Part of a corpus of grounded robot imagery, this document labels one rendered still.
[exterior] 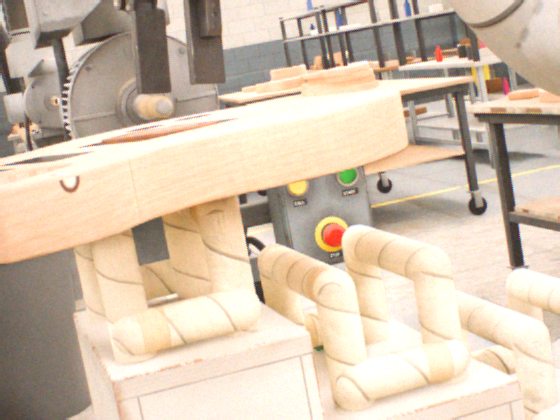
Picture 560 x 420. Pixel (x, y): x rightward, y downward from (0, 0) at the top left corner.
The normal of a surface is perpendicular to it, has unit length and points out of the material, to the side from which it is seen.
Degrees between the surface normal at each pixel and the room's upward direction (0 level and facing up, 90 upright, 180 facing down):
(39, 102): 89
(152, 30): 89
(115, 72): 83
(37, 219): 90
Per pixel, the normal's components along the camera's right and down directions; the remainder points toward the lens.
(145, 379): 0.28, 0.09
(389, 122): 0.86, -0.08
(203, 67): 0.64, -0.02
